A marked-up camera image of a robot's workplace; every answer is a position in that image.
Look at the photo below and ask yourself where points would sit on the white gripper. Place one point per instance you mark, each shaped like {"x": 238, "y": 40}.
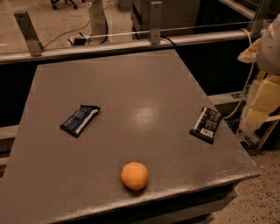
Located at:
{"x": 269, "y": 53}

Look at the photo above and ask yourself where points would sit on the orange ball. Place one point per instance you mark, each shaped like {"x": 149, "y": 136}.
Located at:
{"x": 135, "y": 175}

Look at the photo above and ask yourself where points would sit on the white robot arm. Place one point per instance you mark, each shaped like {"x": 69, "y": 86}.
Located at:
{"x": 265, "y": 52}

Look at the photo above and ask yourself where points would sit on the black rxbar wrapper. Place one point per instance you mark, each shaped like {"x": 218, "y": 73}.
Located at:
{"x": 206, "y": 125}

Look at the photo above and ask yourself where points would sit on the blue rxbar blueberry wrapper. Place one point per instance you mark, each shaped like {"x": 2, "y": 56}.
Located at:
{"x": 75, "y": 124}

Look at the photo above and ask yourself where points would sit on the office chair base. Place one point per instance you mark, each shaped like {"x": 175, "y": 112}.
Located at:
{"x": 65, "y": 2}

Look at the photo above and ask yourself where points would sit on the wooden frame stand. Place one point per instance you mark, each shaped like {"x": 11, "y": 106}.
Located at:
{"x": 273, "y": 121}

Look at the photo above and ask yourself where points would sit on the right metal rail bracket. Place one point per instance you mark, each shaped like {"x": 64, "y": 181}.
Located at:
{"x": 255, "y": 27}

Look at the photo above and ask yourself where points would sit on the metal rail bracket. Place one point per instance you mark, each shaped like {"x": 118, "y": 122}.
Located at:
{"x": 255, "y": 27}
{"x": 30, "y": 36}
{"x": 155, "y": 22}

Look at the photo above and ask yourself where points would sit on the middle metal rail bracket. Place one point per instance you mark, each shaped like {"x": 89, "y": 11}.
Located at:
{"x": 155, "y": 22}

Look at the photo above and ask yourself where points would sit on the left metal rail bracket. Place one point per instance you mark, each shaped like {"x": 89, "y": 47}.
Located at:
{"x": 30, "y": 36}

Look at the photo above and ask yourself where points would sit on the metal guard rail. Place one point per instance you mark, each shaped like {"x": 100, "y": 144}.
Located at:
{"x": 143, "y": 45}

